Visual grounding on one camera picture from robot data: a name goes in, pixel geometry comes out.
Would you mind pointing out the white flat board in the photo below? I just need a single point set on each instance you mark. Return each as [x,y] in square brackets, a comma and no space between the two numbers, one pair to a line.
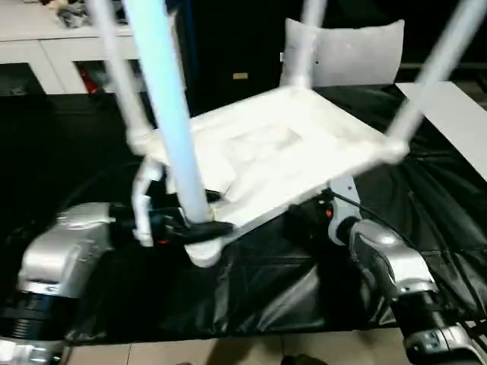
[456,114]

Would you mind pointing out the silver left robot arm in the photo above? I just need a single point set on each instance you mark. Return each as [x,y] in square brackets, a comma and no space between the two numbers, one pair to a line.
[57,247]

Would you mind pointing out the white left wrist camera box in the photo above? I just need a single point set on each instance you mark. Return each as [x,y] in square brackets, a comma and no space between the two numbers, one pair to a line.
[142,224]

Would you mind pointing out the black mat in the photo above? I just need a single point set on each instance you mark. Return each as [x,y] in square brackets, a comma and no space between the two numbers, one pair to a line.
[57,152]

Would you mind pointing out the white plastic table top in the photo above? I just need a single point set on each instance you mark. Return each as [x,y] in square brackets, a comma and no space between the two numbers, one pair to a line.
[285,152]

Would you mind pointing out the black case with gold label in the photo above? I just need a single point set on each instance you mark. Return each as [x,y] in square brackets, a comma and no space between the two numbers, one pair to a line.
[236,38]

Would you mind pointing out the grey pillow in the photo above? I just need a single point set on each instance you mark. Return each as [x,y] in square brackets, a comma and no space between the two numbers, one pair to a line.
[354,53]

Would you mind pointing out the white glass-door cabinet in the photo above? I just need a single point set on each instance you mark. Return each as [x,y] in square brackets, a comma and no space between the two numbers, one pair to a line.
[38,53]

